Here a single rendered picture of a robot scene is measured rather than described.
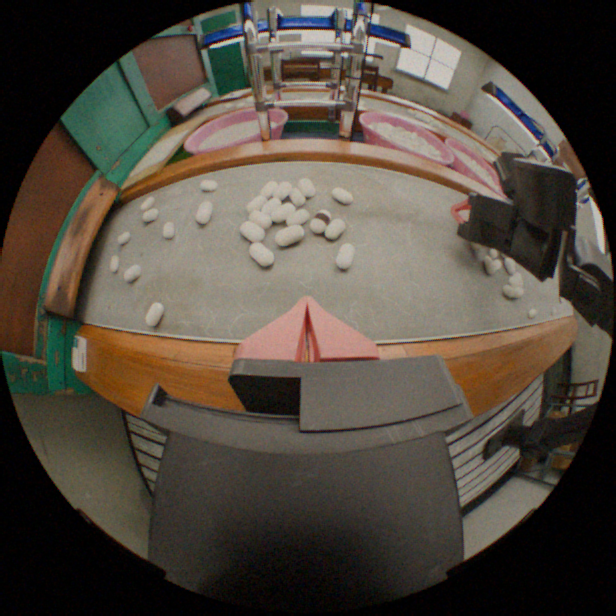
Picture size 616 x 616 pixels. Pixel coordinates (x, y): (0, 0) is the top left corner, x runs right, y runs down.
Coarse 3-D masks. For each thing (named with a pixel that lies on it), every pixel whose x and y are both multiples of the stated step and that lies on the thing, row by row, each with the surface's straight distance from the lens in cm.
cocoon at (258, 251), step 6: (252, 246) 22; (258, 246) 22; (264, 246) 22; (252, 252) 22; (258, 252) 21; (264, 252) 21; (270, 252) 21; (258, 258) 21; (264, 258) 21; (270, 258) 21; (264, 264) 21; (270, 264) 21
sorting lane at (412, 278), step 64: (192, 192) 38; (256, 192) 31; (320, 192) 29; (384, 192) 33; (448, 192) 46; (128, 256) 40; (192, 256) 28; (320, 256) 22; (384, 256) 25; (448, 256) 32; (128, 320) 34; (192, 320) 24; (256, 320) 21; (384, 320) 22; (448, 320) 27; (512, 320) 43
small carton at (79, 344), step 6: (78, 342) 43; (84, 342) 43; (78, 348) 43; (84, 348) 43; (78, 354) 43; (84, 354) 43; (78, 360) 43; (84, 360) 43; (78, 366) 43; (84, 366) 44
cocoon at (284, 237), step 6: (288, 228) 22; (294, 228) 22; (300, 228) 22; (276, 234) 22; (282, 234) 22; (288, 234) 22; (294, 234) 22; (300, 234) 22; (276, 240) 22; (282, 240) 22; (288, 240) 22; (294, 240) 22
